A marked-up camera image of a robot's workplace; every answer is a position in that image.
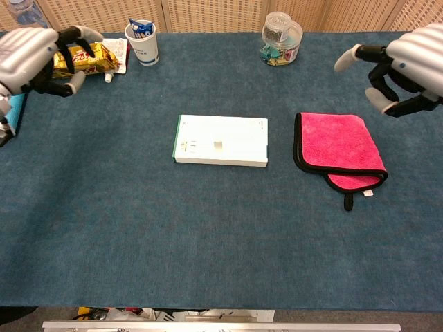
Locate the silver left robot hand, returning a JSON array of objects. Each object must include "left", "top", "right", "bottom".
[{"left": 0, "top": 24, "right": 105, "bottom": 98}]

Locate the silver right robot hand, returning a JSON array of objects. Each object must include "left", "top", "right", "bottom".
[{"left": 334, "top": 22, "right": 443, "bottom": 118}]

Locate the white box green edge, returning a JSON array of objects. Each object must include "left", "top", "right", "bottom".
[{"left": 172, "top": 114, "right": 269, "bottom": 168}]

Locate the clear plastic water bottle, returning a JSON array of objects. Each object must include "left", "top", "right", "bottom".
[{"left": 8, "top": 0, "right": 49, "bottom": 28}]

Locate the blue rolled tube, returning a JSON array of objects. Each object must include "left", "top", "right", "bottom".
[{"left": 0, "top": 91, "right": 28, "bottom": 148}]

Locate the yellow snack bag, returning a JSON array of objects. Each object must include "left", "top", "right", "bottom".
[{"left": 51, "top": 42, "right": 120, "bottom": 80}]

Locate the white spouted pouch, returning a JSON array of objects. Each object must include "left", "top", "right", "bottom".
[{"left": 93, "top": 37, "right": 129, "bottom": 84}]

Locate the blue snack packet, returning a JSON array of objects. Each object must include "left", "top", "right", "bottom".
[{"left": 128, "top": 17, "right": 154, "bottom": 39}]

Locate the pink cloth black trim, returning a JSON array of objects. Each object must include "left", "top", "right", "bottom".
[{"left": 293, "top": 112, "right": 389, "bottom": 212}]

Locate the white paper cup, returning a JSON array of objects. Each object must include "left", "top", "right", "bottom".
[{"left": 124, "top": 20, "right": 160, "bottom": 66}]

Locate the clear jar of binder clips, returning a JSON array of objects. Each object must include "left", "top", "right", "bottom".
[{"left": 260, "top": 21, "right": 304, "bottom": 68}]

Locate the small clear jar of pins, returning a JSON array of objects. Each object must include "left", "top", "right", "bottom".
[{"left": 262, "top": 11, "right": 294, "bottom": 43}]

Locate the wicker folding screen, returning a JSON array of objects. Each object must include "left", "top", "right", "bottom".
[{"left": 0, "top": 0, "right": 443, "bottom": 34}]

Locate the blue felt table mat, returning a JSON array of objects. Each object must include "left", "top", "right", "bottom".
[{"left": 0, "top": 30, "right": 443, "bottom": 311}]

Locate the white plastic bag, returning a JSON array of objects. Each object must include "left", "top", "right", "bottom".
[{"left": 103, "top": 307, "right": 156, "bottom": 322}]

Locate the aluminium profile rail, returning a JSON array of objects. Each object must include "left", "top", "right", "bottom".
[{"left": 42, "top": 320, "right": 402, "bottom": 332}]

